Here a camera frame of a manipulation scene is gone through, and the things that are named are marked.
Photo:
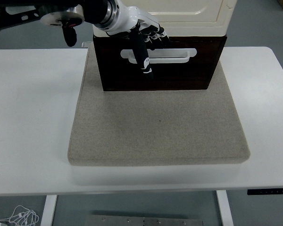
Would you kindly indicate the white table leg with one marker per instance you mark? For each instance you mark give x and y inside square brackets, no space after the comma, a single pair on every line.
[225,209]
[48,209]

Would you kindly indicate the dark wooden drawer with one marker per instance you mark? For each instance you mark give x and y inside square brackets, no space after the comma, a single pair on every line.
[207,51]

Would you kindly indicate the dark wooden drawer case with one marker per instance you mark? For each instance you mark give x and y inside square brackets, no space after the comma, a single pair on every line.
[179,77]

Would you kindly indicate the white and black hand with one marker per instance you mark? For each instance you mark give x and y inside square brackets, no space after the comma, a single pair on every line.
[127,18]

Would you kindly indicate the beige fabric mat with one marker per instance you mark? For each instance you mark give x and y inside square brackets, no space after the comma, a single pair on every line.
[155,127]

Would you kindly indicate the grey metal plate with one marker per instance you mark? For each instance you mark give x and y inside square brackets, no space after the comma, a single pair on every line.
[143,220]

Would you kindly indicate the small grey bracket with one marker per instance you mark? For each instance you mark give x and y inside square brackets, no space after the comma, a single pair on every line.
[85,44]

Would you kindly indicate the black table control panel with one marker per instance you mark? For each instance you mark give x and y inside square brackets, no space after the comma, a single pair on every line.
[268,191]

